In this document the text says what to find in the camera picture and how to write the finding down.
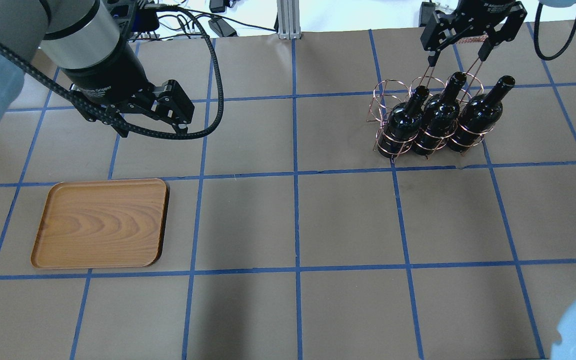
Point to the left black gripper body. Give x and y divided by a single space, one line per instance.
104 75

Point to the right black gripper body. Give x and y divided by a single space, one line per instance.
479 11

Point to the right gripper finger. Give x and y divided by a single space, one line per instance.
434 51
491 41

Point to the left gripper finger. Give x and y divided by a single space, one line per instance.
174 106
121 127

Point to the dark wine bottle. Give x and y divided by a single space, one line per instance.
479 116
402 125
439 116

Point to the wooden tray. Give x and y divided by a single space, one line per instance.
102 224

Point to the black power brick right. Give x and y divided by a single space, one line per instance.
426 11

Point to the black power adapter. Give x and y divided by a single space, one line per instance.
222 28

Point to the copper wire bottle basket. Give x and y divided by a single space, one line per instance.
390 92

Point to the aluminium frame post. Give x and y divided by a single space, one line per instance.
288 17

